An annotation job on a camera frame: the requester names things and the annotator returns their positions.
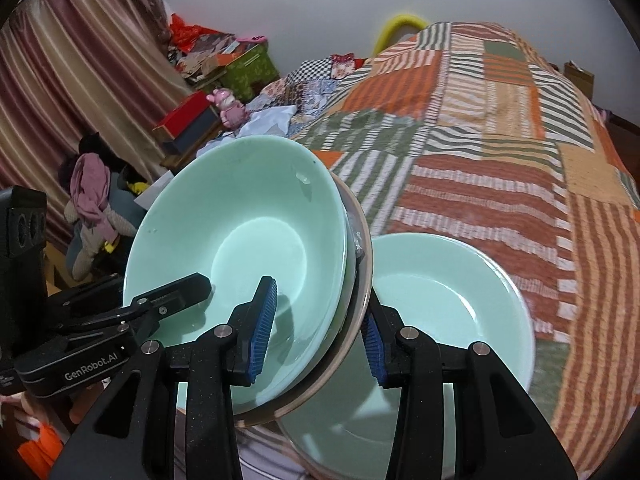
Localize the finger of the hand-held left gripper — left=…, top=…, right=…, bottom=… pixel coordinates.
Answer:
left=47, top=274, right=136, bottom=326
left=47, top=272, right=213, bottom=353

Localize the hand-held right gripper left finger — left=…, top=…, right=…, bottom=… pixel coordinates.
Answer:
left=50, top=275, right=280, bottom=480

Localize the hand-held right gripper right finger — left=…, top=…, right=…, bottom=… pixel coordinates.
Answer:
left=360, top=299, right=577, bottom=480

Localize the pink bowl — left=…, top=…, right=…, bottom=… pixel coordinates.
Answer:
left=234, top=170, right=375, bottom=428

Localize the green plate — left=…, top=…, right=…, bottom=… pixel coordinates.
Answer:
left=277, top=232, right=537, bottom=480

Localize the green bowl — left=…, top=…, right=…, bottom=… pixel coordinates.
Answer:
left=122, top=135, right=349, bottom=413

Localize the white paper sheet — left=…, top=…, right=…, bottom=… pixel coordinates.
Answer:
left=135, top=157, right=176, bottom=211

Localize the wooden side table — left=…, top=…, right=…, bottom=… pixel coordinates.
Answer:
left=160, top=127, right=236, bottom=171

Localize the dark grey box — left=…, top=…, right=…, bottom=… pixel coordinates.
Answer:
left=160, top=107, right=223, bottom=156

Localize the pink rabbit toy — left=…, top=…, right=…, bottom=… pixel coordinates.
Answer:
left=206, top=87, right=247, bottom=128

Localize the white cloth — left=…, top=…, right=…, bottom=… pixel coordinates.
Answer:
left=197, top=107, right=296, bottom=156

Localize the striped curtain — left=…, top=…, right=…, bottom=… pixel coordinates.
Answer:
left=0, top=0, right=196, bottom=261

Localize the striped patchwork blanket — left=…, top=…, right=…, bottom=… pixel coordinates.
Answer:
left=235, top=21, right=640, bottom=480

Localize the green box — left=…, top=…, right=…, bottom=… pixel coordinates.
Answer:
left=220, top=42, right=281, bottom=103

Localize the pile of papers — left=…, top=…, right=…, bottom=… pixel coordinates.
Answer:
left=167, top=30, right=261, bottom=81

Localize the checkered patchwork cloth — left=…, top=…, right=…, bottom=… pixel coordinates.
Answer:
left=245, top=52, right=371, bottom=126

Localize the red plastic bag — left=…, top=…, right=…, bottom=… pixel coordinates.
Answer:
left=169, top=12, right=206, bottom=53

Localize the yellow foam tube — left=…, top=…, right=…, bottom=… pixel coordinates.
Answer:
left=372, top=14, right=429, bottom=56

